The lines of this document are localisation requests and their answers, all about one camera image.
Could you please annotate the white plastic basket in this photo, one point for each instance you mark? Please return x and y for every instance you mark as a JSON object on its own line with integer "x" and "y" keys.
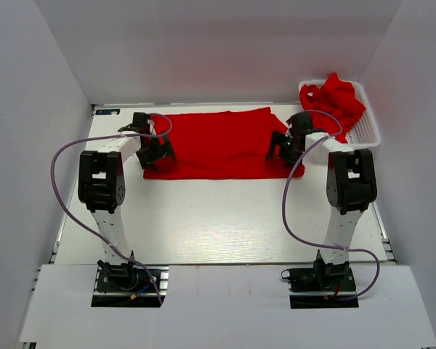
{"x": 364, "y": 134}

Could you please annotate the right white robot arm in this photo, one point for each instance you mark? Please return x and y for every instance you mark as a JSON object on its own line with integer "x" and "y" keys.
{"x": 350, "y": 183}

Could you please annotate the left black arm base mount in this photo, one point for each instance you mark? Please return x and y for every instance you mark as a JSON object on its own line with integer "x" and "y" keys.
{"x": 129, "y": 286}

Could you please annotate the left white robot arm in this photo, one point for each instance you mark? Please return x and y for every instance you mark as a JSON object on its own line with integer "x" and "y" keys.
{"x": 101, "y": 182}

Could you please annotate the red t shirt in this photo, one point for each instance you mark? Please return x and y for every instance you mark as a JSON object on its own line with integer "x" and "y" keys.
{"x": 227, "y": 145}

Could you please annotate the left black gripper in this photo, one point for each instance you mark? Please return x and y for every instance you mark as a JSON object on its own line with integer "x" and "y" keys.
{"x": 163, "y": 151}

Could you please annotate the red shirts pile in basket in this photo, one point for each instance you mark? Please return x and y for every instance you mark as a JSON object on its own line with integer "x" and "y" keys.
{"x": 337, "y": 98}

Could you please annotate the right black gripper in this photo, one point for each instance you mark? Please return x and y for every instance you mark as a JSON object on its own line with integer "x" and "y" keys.
{"x": 280, "y": 139}

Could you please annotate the blue label sticker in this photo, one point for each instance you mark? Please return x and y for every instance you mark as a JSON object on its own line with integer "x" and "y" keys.
{"x": 109, "y": 111}

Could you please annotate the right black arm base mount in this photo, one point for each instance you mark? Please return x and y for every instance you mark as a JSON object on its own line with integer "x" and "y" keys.
{"x": 321, "y": 286}

